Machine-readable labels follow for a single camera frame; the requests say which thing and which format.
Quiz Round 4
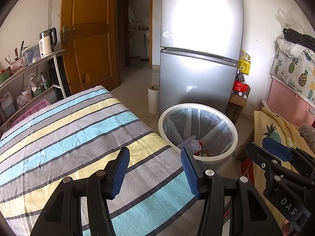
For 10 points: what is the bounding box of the white trash bin with liner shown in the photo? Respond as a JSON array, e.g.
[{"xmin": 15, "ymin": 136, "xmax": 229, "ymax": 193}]
[{"xmin": 158, "ymin": 102, "xmax": 239, "ymax": 165}]

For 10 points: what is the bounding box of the white electric kettle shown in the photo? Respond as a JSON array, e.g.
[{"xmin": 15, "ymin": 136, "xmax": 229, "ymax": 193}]
[{"xmin": 39, "ymin": 27, "xmax": 57, "ymax": 59}]

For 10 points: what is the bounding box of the clear plastic oil jug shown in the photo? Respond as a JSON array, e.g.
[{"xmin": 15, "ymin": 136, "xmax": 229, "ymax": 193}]
[{"xmin": 0, "ymin": 92, "xmax": 16, "ymax": 118}]

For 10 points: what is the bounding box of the pink storage drawer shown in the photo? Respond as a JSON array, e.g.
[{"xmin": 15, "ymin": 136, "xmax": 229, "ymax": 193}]
[{"xmin": 261, "ymin": 75, "xmax": 315, "ymax": 131}]

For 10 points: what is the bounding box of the clear plastic storage box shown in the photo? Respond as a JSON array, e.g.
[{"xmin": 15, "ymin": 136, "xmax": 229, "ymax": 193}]
[{"xmin": 22, "ymin": 42, "xmax": 41, "ymax": 63}]

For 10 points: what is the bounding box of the white paper roll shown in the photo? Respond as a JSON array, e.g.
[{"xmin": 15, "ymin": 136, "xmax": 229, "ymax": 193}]
[{"xmin": 148, "ymin": 85, "xmax": 160, "ymax": 114}]

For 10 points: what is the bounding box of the red plastic bag in box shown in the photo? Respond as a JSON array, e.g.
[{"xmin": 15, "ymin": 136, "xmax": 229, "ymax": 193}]
[{"xmin": 233, "ymin": 80, "xmax": 248, "ymax": 92}]

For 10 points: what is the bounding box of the brown wooden door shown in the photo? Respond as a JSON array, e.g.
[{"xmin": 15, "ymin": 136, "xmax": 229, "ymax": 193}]
[{"xmin": 60, "ymin": 0, "xmax": 121, "ymax": 96}]

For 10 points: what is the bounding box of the clear plastic wall bag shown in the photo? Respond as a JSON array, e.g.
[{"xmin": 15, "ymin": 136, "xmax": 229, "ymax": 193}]
[{"xmin": 277, "ymin": 7, "xmax": 299, "ymax": 29}]

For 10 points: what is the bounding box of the yellow plastic bag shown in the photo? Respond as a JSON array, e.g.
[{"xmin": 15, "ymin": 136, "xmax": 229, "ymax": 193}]
[{"xmin": 238, "ymin": 49, "xmax": 252, "ymax": 75}]

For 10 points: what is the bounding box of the brown cardboard box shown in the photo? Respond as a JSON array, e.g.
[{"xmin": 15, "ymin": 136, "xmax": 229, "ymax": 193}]
[{"xmin": 224, "ymin": 85, "xmax": 251, "ymax": 126}]

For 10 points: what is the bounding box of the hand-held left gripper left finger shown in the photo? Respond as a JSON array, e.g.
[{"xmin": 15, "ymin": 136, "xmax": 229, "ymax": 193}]
[{"xmin": 30, "ymin": 147, "xmax": 130, "ymax": 236}]

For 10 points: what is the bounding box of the white cloth bag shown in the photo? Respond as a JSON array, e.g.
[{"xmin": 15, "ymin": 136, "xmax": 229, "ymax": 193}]
[{"xmin": 276, "ymin": 36, "xmax": 310, "ymax": 56}]

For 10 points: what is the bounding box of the white pineapple print cloth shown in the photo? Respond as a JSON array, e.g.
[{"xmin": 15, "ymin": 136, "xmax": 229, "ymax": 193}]
[{"xmin": 269, "ymin": 47, "xmax": 315, "ymax": 101}]

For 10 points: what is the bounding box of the white plastic bags bundle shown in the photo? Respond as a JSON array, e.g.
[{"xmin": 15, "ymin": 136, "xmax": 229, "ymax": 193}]
[{"xmin": 29, "ymin": 70, "xmax": 42, "ymax": 89}]

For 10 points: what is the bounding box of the green basin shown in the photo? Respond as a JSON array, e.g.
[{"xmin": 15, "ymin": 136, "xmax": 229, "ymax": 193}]
[{"xmin": 0, "ymin": 68, "xmax": 11, "ymax": 84}]

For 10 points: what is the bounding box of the white foam fruit net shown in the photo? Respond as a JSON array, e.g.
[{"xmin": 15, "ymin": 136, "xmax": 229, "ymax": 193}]
[{"xmin": 177, "ymin": 135, "xmax": 203, "ymax": 156}]

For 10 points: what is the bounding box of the pink storage box lid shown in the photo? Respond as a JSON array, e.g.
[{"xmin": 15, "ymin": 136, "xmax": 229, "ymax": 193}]
[{"xmin": 8, "ymin": 99, "xmax": 51, "ymax": 128}]

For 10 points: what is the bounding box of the black tall appliance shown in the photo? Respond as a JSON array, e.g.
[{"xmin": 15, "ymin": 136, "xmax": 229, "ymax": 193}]
[{"xmin": 48, "ymin": 55, "xmax": 70, "ymax": 99}]

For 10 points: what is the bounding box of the silver refrigerator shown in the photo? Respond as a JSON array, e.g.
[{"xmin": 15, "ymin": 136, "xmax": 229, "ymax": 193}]
[{"xmin": 159, "ymin": 0, "xmax": 244, "ymax": 118}]

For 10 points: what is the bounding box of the grey fluffy cloth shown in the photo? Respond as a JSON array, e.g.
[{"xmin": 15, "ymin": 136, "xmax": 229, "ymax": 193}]
[{"xmin": 299, "ymin": 124, "xmax": 315, "ymax": 148}]

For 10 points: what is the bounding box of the white metal shelf rack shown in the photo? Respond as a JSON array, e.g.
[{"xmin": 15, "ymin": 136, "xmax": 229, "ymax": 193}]
[{"xmin": 0, "ymin": 49, "xmax": 67, "ymax": 133}]

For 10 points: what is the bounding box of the red plastic object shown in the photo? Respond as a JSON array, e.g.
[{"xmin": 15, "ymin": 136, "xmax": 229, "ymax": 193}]
[{"xmin": 240, "ymin": 158, "xmax": 254, "ymax": 186}]

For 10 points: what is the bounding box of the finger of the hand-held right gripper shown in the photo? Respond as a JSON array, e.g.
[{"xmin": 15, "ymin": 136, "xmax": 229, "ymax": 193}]
[
  {"xmin": 262, "ymin": 137, "xmax": 315, "ymax": 175},
  {"xmin": 244, "ymin": 142, "xmax": 315, "ymax": 190}
]

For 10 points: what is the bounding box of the yellow pineapple blanket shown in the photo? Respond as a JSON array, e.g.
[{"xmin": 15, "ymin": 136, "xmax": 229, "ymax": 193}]
[{"xmin": 253, "ymin": 107, "xmax": 315, "ymax": 236}]

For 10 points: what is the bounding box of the pink utensil holder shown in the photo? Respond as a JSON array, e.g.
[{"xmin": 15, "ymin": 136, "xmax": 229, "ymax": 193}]
[{"xmin": 10, "ymin": 57, "xmax": 25, "ymax": 73}]

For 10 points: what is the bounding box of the black bag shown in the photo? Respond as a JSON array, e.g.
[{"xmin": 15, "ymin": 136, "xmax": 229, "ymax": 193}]
[{"xmin": 283, "ymin": 28, "xmax": 315, "ymax": 47}]

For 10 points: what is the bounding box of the clear bag of food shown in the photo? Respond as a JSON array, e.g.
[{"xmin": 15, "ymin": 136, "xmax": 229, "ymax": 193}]
[{"xmin": 16, "ymin": 94, "xmax": 27, "ymax": 109}]

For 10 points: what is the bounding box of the striped bed sheet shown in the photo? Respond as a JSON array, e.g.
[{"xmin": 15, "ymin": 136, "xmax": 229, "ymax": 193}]
[{"xmin": 0, "ymin": 85, "xmax": 208, "ymax": 236}]

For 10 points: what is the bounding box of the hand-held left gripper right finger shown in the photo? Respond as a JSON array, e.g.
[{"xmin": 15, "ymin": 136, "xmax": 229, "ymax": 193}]
[{"xmin": 180, "ymin": 146, "xmax": 282, "ymax": 236}]

